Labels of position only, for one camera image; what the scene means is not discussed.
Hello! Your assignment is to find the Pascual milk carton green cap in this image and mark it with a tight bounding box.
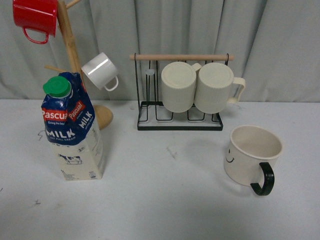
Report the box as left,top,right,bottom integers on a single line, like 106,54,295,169
41,72,106,181

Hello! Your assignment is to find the cream smiley mug black handle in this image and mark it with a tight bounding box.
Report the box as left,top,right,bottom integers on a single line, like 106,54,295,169
223,125,284,196

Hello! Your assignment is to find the cream ribbed cup left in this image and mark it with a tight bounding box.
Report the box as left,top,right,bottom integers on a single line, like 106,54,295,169
161,61,202,113

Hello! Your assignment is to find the cream ribbed cup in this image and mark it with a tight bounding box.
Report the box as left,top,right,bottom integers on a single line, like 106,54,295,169
161,61,202,113
194,62,246,114

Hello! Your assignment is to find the cream ribbed cup right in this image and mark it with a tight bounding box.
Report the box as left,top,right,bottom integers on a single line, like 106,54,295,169
194,62,246,114

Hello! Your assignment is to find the wooden mug tree stand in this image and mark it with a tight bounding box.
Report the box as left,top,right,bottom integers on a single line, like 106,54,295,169
44,0,114,131

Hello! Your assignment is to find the white mug on tree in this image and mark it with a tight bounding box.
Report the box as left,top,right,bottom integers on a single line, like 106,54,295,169
81,52,119,92

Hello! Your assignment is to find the red enamel mug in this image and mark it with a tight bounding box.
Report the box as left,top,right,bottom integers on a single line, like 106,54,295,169
12,0,58,45

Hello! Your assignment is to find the black wire cup rack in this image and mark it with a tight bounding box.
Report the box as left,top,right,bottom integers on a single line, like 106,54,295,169
129,53,235,131

